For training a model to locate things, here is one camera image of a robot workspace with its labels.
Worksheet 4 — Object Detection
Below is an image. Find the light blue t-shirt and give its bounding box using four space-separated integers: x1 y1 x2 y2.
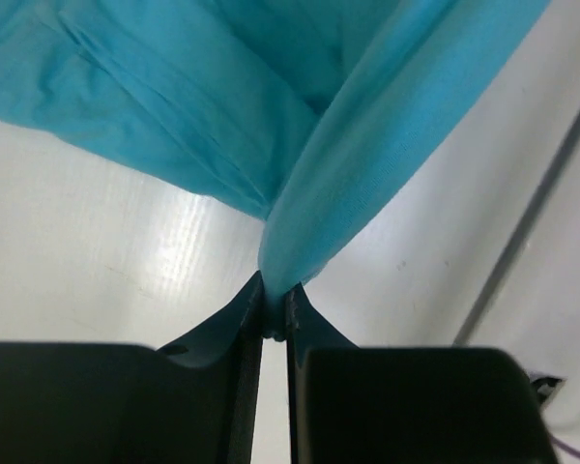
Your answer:
0 1 546 340

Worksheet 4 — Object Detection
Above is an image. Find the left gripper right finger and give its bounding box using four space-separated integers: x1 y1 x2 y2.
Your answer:
285 287 557 463

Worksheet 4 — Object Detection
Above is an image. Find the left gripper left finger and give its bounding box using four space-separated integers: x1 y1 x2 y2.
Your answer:
0 275 263 463

